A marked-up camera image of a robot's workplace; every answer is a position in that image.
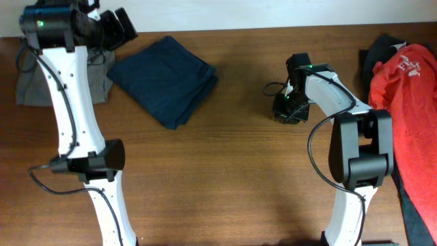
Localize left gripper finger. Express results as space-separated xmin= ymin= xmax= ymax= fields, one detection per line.
xmin=115 ymin=8 xmax=138 ymax=41
xmin=100 ymin=10 xmax=124 ymax=44

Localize navy blue shorts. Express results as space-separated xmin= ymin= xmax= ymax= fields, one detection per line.
xmin=107 ymin=36 xmax=219 ymax=130

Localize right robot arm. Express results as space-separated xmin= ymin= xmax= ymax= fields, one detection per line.
xmin=273 ymin=64 xmax=394 ymax=245

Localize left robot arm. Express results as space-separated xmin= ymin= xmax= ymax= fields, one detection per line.
xmin=19 ymin=1 xmax=139 ymax=246

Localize folded grey shorts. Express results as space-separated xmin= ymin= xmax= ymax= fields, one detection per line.
xmin=15 ymin=47 xmax=115 ymax=107

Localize red printed t-shirt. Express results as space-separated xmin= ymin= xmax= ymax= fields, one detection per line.
xmin=367 ymin=43 xmax=437 ymax=245

